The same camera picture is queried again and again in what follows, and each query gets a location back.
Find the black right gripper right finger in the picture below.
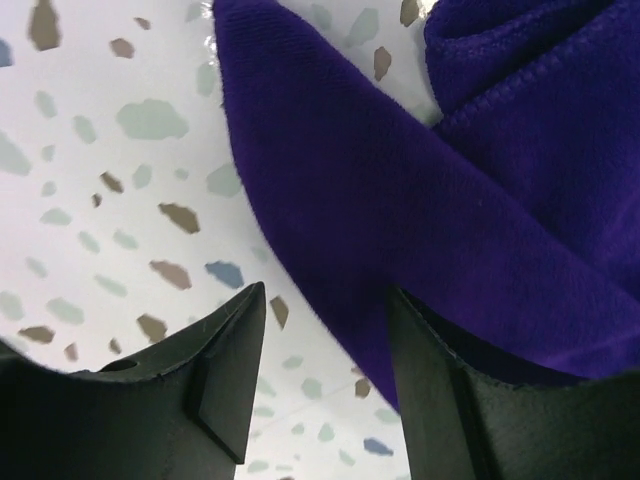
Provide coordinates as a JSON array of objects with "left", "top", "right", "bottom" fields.
[{"left": 387, "top": 289, "right": 639, "bottom": 479}]

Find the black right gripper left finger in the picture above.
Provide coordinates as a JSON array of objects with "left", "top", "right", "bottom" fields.
[{"left": 1, "top": 282, "right": 266, "bottom": 480}]

